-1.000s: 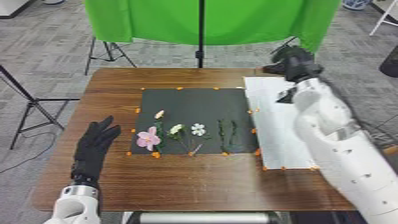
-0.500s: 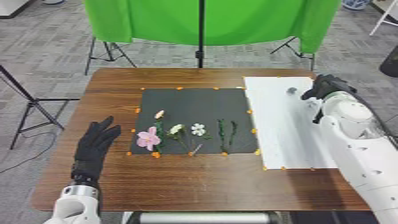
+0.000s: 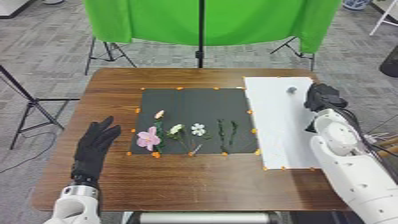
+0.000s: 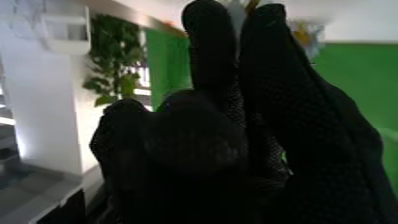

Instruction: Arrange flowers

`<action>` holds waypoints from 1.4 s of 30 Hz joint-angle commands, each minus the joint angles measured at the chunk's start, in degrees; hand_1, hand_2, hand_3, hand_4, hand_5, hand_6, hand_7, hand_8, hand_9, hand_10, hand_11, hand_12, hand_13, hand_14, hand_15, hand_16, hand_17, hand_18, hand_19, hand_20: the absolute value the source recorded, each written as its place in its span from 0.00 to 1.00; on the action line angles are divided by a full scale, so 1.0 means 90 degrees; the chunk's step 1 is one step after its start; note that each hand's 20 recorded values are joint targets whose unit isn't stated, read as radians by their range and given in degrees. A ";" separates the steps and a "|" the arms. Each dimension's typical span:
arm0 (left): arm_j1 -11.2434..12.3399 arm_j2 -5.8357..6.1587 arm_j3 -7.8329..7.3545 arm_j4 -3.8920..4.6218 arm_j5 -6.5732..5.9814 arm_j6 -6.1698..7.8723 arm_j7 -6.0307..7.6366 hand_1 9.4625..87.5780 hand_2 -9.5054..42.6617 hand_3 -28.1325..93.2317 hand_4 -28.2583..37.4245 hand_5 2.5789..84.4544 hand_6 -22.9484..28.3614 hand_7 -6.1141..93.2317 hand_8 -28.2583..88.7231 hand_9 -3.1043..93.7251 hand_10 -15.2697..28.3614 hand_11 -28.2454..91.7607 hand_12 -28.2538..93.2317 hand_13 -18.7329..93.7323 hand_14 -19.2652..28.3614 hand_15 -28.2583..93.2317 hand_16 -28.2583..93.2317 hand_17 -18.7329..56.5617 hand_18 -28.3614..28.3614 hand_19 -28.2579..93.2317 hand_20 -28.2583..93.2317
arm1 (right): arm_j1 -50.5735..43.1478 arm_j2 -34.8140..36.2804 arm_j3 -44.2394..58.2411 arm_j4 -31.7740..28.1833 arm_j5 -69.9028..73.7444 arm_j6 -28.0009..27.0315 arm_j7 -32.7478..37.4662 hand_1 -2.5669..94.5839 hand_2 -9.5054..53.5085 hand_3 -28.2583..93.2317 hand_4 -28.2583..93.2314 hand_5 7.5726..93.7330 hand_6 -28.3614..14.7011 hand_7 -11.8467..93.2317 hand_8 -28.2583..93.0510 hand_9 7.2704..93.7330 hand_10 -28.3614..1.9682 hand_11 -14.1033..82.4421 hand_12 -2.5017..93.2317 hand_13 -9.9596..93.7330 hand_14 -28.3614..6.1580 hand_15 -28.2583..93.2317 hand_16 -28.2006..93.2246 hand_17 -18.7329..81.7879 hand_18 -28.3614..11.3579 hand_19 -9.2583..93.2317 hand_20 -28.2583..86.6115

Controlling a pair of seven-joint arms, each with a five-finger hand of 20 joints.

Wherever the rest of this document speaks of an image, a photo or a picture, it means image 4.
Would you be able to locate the green potted plant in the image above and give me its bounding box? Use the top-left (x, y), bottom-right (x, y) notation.
top-left (80, 13), bottom-right (151, 108)

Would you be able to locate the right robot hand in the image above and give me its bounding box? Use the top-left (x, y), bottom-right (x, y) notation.
top-left (87, 0), bottom-right (398, 224)

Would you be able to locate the white flower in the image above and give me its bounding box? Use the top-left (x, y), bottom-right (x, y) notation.
top-left (220, 0), bottom-right (328, 60)

